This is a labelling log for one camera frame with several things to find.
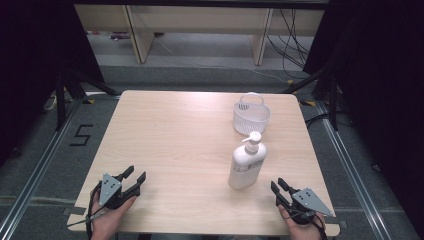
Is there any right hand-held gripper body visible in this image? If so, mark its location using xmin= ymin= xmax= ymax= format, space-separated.
xmin=275 ymin=187 xmax=335 ymax=225

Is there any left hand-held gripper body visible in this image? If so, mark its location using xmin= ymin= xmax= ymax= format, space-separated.
xmin=98 ymin=172 xmax=141 ymax=211

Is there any white pump bottle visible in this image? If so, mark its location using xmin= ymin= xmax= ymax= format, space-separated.
xmin=227 ymin=130 xmax=268 ymax=191

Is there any white plastic basket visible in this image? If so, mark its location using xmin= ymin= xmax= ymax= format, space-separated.
xmin=232 ymin=92 xmax=272 ymax=137

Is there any person's right hand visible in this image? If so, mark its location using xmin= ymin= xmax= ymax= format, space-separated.
xmin=277 ymin=203 xmax=327 ymax=240

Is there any person's left hand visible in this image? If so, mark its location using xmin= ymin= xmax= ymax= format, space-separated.
xmin=90 ymin=192 xmax=138 ymax=240

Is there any grey tape strip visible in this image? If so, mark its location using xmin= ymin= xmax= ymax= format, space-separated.
xmin=62 ymin=206 xmax=88 ymax=216
xmin=322 ymin=215 xmax=348 ymax=230

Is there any black metal stand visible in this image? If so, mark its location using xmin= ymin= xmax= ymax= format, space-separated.
xmin=279 ymin=65 xmax=340 ymax=132
xmin=54 ymin=65 xmax=122 ymax=132

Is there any black curtain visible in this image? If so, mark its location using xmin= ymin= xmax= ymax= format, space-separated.
xmin=302 ymin=0 xmax=424 ymax=232
xmin=0 ymin=0 xmax=106 ymax=167

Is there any beige wooden desk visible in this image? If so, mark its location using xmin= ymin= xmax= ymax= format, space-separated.
xmin=74 ymin=4 xmax=326 ymax=66

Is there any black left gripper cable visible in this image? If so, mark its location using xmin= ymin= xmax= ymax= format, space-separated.
xmin=85 ymin=180 xmax=111 ymax=240

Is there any metal floor rail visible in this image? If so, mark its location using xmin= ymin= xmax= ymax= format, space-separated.
xmin=315 ymin=101 xmax=392 ymax=240
xmin=0 ymin=99 xmax=84 ymax=240

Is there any black floor cable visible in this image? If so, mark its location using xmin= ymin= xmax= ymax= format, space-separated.
xmin=304 ymin=112 xmax=332 ymax=130

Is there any bundle of black floor cables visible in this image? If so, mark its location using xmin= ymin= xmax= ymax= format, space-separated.
xmin=265 ymin=8 xmax=315 ymax=80

